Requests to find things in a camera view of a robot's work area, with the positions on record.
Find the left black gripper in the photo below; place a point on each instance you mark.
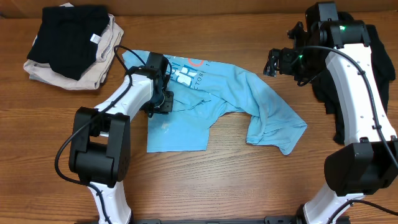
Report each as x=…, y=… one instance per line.
x=167, y=106

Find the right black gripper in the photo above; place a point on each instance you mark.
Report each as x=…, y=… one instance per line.
x=285, y=56

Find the light blue printed t-shirt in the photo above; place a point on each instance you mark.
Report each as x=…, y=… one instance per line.
x=204, y=91

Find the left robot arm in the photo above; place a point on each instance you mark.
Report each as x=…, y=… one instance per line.
x=101, y=141

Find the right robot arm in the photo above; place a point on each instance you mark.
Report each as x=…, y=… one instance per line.
x=368, y=160

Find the folded beige garment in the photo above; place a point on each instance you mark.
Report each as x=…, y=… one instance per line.
x=95, y=75

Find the black t-shirt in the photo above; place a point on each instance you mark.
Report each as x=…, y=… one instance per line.
x=384, y=73

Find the folded black garment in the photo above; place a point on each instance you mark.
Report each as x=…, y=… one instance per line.
x=64, y=38

